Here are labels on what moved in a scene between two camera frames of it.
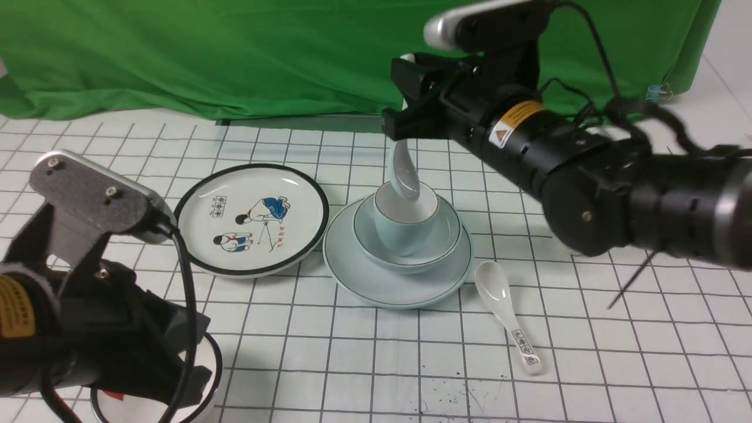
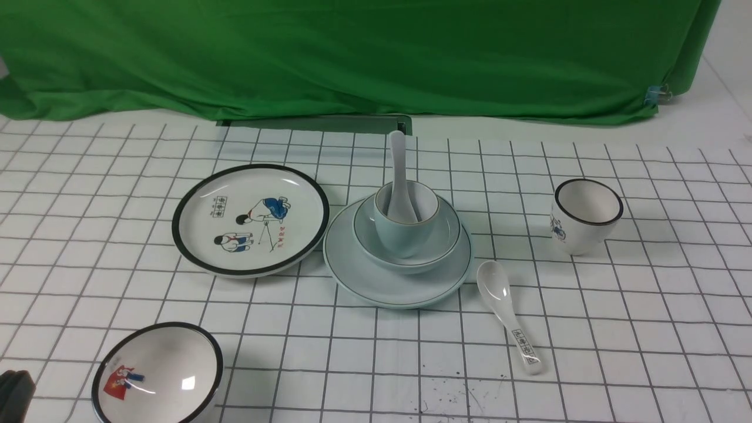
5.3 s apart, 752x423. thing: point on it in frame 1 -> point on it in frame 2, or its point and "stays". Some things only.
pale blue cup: [402, 225] stays
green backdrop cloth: [241, 59] stays
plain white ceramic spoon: [405, 173] -> [400, 210]
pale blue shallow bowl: [444, 238] stays
